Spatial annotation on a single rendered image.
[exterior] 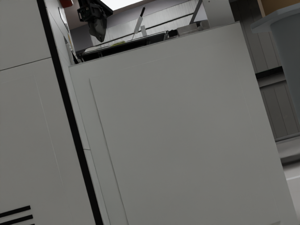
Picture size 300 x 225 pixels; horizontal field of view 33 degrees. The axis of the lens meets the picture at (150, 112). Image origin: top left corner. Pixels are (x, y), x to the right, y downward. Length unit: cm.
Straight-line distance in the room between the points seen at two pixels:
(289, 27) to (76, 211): 101
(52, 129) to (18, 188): 20
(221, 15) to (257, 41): 775
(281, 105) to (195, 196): 785
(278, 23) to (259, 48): 767
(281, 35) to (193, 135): 51
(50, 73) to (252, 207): 81
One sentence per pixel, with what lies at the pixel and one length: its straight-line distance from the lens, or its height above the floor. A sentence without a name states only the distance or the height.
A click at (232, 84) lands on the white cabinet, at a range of 179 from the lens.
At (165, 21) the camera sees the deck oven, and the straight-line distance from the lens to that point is 675.
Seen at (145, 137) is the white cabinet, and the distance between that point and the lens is 174.
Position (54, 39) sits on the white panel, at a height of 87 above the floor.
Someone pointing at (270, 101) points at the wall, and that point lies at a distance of 954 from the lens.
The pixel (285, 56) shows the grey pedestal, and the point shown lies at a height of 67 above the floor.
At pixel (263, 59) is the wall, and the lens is 960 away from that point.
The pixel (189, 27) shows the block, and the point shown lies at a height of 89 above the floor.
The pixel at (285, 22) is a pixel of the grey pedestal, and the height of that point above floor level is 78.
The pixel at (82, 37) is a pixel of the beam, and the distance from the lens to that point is 948.
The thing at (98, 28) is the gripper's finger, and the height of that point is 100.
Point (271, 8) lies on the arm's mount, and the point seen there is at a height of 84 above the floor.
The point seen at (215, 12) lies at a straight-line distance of 190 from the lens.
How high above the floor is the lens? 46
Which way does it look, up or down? 4 degrees up
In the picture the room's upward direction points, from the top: 16 degrees counter-clockwise
